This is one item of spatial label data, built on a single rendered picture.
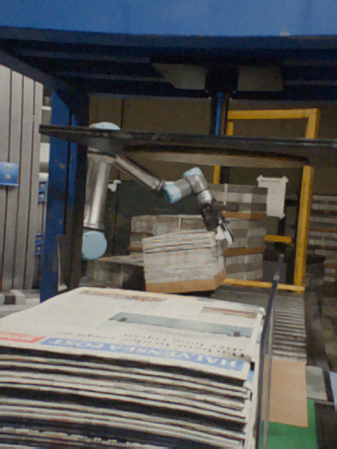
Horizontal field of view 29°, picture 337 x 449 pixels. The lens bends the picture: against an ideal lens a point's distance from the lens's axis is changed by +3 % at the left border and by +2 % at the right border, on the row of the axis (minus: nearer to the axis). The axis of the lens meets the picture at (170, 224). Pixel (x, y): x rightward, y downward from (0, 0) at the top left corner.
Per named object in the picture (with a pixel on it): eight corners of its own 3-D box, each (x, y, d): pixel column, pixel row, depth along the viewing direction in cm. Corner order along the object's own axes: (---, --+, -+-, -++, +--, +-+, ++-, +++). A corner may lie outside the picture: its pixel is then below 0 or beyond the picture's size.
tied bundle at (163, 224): (150, 253, 389) (153, 215, 388) (174, 251, 414) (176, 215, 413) (204, 260, 369) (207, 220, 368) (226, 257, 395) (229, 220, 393)
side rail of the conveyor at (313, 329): (302, 317, 298) (304, 291, 297) (314, 318, 297) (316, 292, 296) (305, 414, 166) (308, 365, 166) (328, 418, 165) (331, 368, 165)
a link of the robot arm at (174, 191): (161, 203, 274) (182, 194, 279) (174, 204, 265) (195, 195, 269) (155, 187, 272) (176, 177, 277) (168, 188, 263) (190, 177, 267)
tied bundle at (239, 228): (175, 251, 414) (176, 215, 413) (196, 248, 439) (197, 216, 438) (227, 257, 395) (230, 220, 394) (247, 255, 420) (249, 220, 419)
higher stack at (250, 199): (187, 369, 444) (200, 181, 437) (207, 360, 470) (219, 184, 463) (239, 382, 424) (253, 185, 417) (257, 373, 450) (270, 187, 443)
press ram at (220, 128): (202, 146, 137) (207, 81, 137) (233, 148, 136) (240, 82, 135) (197, 144, 131) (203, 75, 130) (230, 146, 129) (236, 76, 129)
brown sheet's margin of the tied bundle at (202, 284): (154, 289, 276) (154, 279, 276) (220, 283, 270) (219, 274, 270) (146, 295, 260) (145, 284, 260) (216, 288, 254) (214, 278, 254)
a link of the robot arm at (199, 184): (178, 177, 275) (194, 169, 279) (190, 199, 275) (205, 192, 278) (185, 171, 268) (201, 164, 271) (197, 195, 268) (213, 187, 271)
